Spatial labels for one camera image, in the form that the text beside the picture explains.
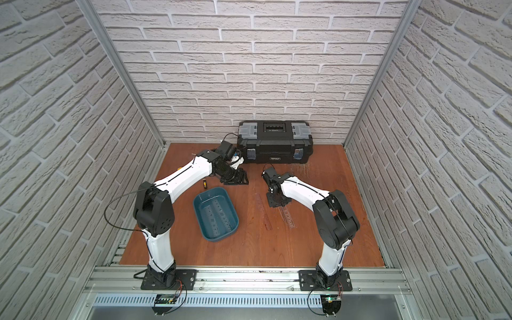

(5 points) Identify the clear stencil ruler with holes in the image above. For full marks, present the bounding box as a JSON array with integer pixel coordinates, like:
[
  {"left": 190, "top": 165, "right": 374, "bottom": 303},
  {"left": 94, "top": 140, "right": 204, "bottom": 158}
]
[{"left": 279, "top": 207, "right": 296, "bottom": 229}]

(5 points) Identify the clear stencil ruler with triangles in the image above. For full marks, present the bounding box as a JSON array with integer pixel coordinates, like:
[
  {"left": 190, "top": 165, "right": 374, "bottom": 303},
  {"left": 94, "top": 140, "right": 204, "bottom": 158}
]
[{"left": 204, "top": 205, "right": 220, "bottom": 239}]

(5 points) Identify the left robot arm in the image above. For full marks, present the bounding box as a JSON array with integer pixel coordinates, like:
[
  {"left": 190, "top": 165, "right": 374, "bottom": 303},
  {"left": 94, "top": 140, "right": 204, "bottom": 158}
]
[{"left": 133, "top": 141, "right": 249, "bottom": 289}]

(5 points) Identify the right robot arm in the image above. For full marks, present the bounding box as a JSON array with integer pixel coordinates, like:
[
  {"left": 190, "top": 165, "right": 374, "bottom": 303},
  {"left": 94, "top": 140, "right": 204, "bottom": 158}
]
[{"left": 262, "top": 167, "right": 360, "bottom": 289}]

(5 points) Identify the teal plastic storage box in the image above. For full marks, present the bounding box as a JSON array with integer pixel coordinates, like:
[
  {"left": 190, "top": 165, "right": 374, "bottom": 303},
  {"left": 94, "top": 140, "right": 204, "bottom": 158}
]
[{"left": 193, "top": 187, "right": 239, "bottom": 242}]

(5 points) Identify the black plastic toolbox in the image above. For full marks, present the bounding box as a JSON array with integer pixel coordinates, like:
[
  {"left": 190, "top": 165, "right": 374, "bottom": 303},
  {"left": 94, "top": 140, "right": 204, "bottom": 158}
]
[{"left": 237, "top": 120, "right": 313, "bottom": 164}]

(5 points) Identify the right controller board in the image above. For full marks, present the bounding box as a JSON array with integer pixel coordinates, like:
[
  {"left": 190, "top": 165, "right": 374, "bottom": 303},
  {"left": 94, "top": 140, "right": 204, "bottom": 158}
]
[{"left": 320, "top": 295, "right": 342, "bottom": 317}]

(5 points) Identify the controller board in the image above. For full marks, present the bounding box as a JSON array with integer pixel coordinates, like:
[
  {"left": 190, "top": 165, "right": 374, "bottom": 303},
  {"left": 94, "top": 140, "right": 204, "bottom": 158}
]
[
  {"left": 152, "top": 294, "right": 181, "bottom": 315},
  {"left": 320, "top": 295, "right": 342, "bottom": 317}
]

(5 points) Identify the left controller board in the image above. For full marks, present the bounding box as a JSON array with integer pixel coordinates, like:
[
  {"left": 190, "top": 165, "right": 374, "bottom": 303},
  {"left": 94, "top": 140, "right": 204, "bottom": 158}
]
[{"left": 152, "top": 294, "right": 181, "bottom": 315}]

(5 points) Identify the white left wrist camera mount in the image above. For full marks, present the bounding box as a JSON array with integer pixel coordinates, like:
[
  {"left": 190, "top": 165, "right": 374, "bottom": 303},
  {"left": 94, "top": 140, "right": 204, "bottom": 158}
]
[{"left": 229, "top": 154, "right": 244, "bottom": 169}]

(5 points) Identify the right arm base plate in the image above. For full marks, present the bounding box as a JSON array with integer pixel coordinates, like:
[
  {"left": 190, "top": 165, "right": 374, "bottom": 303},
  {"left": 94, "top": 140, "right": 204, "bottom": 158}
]
[{"left": 298, "top": 269, "right": 353, "bottom": 293}]

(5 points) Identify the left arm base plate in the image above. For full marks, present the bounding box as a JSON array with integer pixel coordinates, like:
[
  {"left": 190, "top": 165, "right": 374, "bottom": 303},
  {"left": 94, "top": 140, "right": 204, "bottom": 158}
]
[{"left": 141, "top": 267, "right": 197, "bottom": 291}]

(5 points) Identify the aluminium front rail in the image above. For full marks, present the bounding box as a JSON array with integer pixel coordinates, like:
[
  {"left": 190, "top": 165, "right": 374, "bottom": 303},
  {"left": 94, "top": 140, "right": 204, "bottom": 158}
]
[{"left": 85, "top": 265, "right": 412, "bottom": 295}]

